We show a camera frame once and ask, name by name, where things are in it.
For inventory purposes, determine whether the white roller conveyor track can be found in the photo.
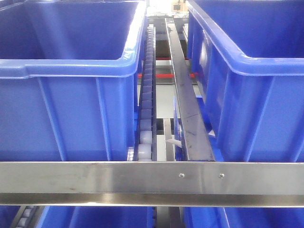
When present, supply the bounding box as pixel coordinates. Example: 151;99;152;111
133;24;157;162

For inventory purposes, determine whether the large blue bin left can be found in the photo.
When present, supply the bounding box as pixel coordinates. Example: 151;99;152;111
0;0;146;161

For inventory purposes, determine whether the large blue bin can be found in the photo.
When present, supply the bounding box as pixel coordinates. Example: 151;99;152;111
188;0;304;162
0;0;146;161

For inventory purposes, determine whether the blue bin lower right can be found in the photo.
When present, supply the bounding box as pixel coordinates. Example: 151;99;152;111
183;207;304;228

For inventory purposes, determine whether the large blue bin right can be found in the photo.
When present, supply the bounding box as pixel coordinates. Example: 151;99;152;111
188;0;304;162

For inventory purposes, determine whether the blue bin lower left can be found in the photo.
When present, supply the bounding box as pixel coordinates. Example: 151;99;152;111
0;205;155;228

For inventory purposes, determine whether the lower roller track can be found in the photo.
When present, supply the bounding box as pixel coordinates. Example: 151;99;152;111
10;205;44;228

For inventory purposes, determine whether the dark steel divider rail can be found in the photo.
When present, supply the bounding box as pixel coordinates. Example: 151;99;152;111
165;18;215;162

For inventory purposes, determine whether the steel shelf front rail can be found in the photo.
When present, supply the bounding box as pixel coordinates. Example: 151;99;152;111
0;161;304;208

